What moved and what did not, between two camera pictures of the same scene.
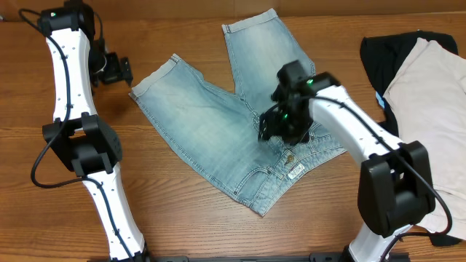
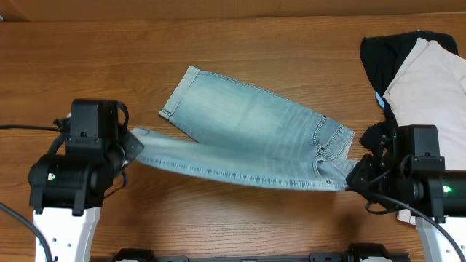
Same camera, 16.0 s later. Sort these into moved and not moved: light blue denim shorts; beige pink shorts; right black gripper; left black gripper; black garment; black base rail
Moved: light blue denim shorts; right black gripper; left black gripper
Not moved: beige pink shorts; black base rail; black garment
